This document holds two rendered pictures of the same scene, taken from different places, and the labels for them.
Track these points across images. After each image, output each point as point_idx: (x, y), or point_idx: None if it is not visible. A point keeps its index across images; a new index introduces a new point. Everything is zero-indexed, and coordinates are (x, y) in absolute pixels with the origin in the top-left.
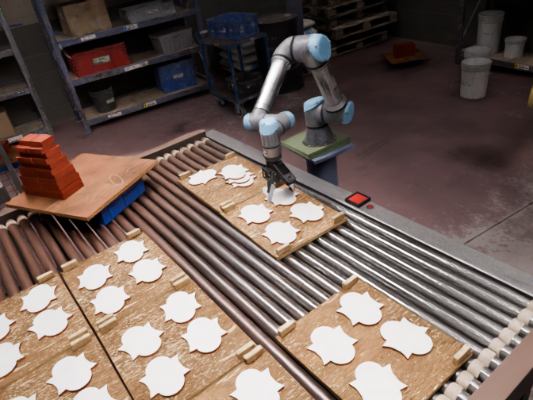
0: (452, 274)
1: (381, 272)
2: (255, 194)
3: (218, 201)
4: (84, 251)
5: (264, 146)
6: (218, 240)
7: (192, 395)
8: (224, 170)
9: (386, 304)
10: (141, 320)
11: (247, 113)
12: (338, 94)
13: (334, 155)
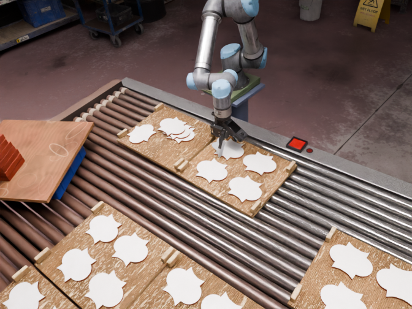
0: (406, 211)
1: (348, 218)
2: (202, 148)
3: (168, 159)
4: (49, 233)
5: (217, 108)
6: (183, 202)
7: None
8: (162, 125)
9: (369, 251)
10: (149, 307)
11: (190, 73)
12: (258, 43)
13: (250, 96)
